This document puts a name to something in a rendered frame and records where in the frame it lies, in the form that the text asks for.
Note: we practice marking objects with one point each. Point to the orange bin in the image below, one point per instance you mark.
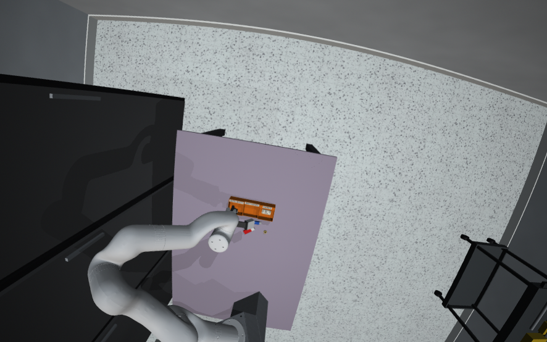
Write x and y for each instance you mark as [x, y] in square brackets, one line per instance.
[252, 211]

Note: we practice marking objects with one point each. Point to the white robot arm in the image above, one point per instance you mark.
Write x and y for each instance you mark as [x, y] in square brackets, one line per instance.
[114, 296]

